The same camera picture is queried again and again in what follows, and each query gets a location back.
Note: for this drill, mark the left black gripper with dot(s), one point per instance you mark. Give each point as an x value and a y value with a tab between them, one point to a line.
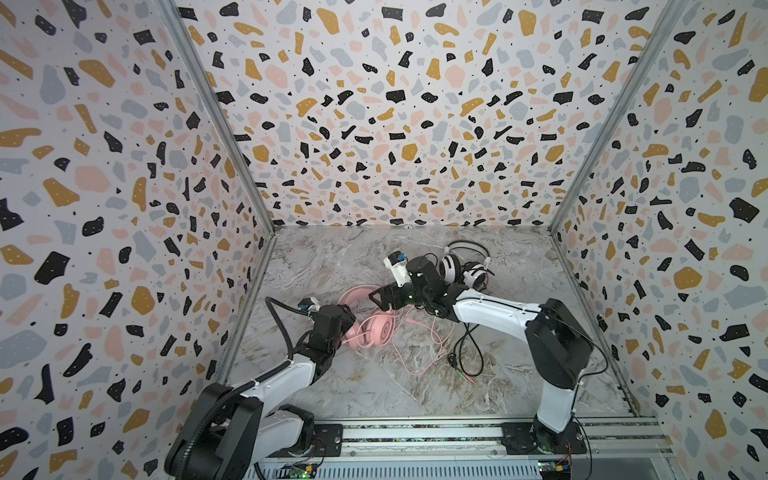
345	317

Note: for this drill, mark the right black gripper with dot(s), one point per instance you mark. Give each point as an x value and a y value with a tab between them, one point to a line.
395	295

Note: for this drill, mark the pink headphones with cable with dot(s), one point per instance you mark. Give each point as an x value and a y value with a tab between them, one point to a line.
380	328

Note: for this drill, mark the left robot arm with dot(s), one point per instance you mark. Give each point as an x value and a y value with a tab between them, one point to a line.
231	428

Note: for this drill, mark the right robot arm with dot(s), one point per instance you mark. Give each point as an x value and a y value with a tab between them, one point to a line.
559	346

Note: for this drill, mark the left green circuit board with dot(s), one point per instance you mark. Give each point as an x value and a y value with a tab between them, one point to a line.
298	471

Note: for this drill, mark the right circuit board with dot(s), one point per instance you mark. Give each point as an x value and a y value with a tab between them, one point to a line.
555	470

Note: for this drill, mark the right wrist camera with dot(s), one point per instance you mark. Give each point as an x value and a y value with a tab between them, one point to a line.
396	262

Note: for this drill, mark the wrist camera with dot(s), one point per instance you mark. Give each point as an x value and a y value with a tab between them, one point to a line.
396	262
309	305

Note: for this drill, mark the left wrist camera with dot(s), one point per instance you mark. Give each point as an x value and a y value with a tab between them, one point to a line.
309	305

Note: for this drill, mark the white black headphones with cable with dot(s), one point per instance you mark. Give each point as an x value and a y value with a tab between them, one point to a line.
473	274

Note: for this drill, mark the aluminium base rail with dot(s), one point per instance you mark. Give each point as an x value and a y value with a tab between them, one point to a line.
465	438

